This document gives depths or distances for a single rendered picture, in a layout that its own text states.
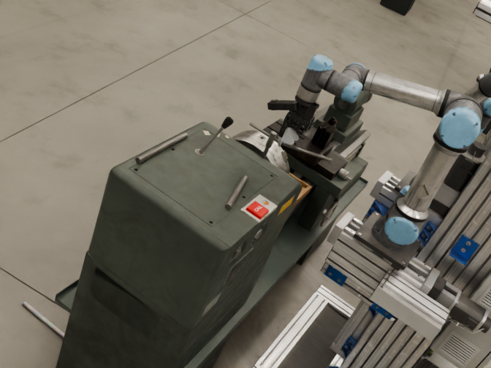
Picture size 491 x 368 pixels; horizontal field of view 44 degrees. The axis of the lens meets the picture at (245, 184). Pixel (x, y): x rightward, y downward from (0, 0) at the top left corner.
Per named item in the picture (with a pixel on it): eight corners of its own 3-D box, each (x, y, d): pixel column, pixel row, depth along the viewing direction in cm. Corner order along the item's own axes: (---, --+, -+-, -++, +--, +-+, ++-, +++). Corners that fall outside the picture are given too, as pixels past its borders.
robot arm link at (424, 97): (489, 93, 202) (349, 52, 215) (487, 104, 193) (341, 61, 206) (477, 124, 208) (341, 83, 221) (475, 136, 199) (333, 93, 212)
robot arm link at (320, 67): (332, 68, 196) (309, 56, 198) (319, 96, 202) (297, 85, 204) (338, 61, 203) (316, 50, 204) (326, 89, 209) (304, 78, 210)
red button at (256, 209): (259, 221, 201) (261, 217, 200) (244, 211, 202) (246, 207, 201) (267, 214, 206) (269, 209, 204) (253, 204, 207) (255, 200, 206)
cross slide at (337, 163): (330, 181, 300) (334, 174, 297) (260, 136, 311) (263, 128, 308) (344, 168, 314) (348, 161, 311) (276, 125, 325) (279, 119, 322)
